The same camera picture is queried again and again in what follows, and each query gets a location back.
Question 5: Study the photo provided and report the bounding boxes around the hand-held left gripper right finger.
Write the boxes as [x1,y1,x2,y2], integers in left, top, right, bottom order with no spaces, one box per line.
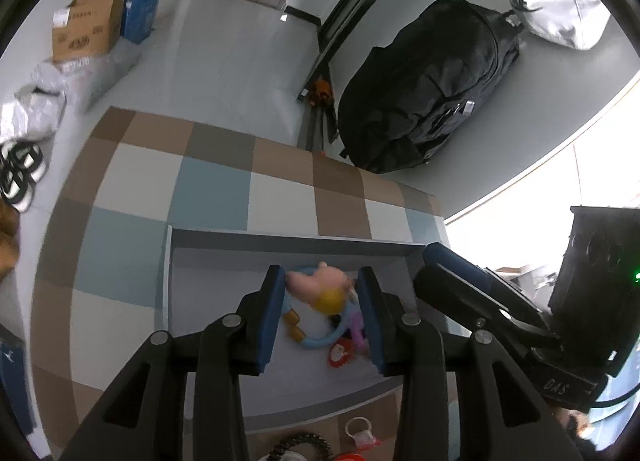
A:
[356,266,583,461]

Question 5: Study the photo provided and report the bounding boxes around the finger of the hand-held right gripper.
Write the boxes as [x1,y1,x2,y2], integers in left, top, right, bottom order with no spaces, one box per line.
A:
[414,265,561,349]
[424,242,551,327]

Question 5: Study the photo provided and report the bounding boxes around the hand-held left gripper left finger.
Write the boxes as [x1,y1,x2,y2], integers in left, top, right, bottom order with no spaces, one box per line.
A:
[60,265,287,461]

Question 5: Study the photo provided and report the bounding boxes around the purple bracelet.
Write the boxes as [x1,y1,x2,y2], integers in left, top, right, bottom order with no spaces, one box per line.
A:
[349,311,370,354]

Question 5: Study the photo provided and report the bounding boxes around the pink and yellow pig toy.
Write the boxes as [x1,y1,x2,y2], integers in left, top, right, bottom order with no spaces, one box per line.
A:
[286,261,357,314]

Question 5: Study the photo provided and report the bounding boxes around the light blue bangle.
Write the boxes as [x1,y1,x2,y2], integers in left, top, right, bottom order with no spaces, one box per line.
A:
[282,268,361,349]

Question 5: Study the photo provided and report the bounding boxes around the grey cardboard box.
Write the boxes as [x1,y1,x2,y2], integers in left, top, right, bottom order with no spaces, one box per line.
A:
[162,225,451,434]

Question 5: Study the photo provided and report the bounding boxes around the orange bead ornament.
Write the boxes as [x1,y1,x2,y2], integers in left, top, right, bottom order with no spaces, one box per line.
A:
[282,308,307,342]

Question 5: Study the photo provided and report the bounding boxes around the red santa charm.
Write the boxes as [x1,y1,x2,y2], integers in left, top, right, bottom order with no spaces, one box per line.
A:
[327,338,357,368]

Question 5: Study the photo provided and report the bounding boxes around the bright window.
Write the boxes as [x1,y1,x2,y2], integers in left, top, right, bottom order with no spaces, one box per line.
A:
[445,71,640,292]

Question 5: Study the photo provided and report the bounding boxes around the checkered tablecloth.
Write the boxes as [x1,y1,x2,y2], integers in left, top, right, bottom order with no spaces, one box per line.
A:
[30,107,461,461]

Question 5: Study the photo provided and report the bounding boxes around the black backpack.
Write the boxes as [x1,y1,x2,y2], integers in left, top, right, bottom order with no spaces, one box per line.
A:
[337,0,525,174]

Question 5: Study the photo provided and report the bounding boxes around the orange tool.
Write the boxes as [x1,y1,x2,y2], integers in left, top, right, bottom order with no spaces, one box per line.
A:
[310,80,333,109]

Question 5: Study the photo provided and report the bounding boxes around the dark blue shoe box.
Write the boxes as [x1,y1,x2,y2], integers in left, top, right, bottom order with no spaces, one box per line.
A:
[0,323,33,437]

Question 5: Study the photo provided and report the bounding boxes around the black rack pole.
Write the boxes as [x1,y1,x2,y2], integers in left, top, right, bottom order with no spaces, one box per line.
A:
[297,0,441,152]

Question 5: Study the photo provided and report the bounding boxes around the brown boot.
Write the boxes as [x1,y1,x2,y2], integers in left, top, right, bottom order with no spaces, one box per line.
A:
[0,201,21,277]

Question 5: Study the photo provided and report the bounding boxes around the grey parcel bag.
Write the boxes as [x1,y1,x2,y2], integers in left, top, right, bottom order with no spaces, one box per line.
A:
[55,43,143,116]

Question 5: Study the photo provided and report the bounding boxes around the silver plastic bags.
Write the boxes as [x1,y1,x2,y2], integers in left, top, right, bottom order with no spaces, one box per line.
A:
[0,63,68,142]

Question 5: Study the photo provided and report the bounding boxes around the blue cardboard box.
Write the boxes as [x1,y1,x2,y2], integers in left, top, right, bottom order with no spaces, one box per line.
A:
[91,0,162,45]

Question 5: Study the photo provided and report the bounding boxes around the brown cardboard box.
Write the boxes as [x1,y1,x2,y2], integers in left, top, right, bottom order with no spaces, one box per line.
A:
[51,0,128,64]

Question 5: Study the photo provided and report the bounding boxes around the black spiral hair tie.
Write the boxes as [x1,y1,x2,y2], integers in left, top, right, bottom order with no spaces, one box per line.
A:
[257,432,333,461]

